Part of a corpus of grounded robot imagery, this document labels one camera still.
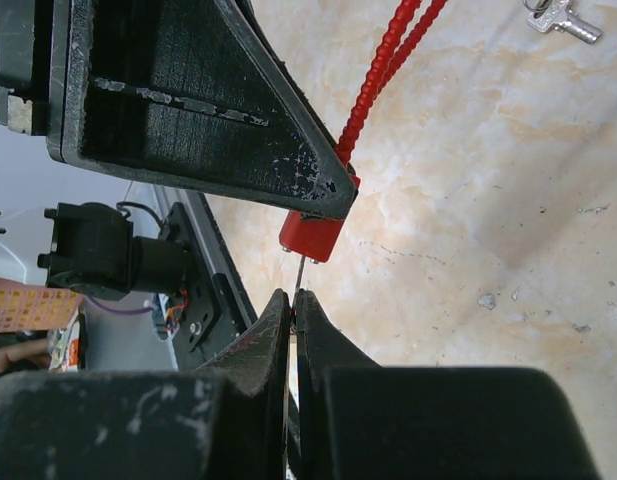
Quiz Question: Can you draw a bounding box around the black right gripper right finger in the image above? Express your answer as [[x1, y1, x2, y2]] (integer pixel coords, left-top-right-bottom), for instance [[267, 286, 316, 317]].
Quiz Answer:
[[295, 290, 599, 479]]

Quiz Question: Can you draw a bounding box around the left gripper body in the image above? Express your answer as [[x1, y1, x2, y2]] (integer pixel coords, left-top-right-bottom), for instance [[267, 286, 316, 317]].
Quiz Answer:
[[0, 1, 73, 135]]

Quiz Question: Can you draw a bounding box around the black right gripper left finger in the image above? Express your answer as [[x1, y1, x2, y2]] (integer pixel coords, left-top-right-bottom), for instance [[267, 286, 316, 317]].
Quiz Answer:
[[0, 290, 291, 479]]

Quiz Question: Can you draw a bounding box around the red cable seal lock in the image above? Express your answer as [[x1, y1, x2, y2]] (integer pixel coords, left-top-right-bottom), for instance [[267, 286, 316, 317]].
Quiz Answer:
[[279, 0, 447, 263]]

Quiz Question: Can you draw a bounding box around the small silver key pair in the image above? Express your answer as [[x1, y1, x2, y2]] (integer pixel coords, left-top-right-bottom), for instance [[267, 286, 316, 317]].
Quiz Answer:
[[523, 0, 603, 45]]

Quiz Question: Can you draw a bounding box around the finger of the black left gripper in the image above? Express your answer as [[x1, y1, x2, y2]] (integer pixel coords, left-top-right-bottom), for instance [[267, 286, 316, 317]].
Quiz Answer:
[[47, 1, 356, 219]]

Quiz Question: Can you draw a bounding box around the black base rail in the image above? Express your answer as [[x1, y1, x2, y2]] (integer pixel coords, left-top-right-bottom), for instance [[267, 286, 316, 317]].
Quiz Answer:
[[155, 187, 257, 370]]

